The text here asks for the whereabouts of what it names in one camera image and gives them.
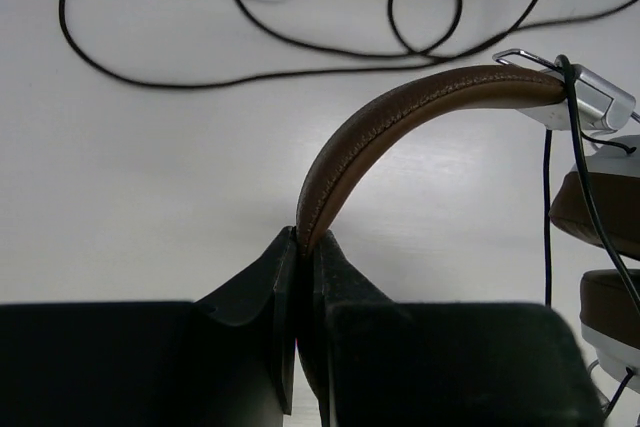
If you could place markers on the brown silver headphones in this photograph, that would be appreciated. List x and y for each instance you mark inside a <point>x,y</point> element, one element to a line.
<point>373,129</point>

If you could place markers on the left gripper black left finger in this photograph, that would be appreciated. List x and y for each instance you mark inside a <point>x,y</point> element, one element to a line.
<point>224,360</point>

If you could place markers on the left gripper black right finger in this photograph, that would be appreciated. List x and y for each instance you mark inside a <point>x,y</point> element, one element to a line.
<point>372,361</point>

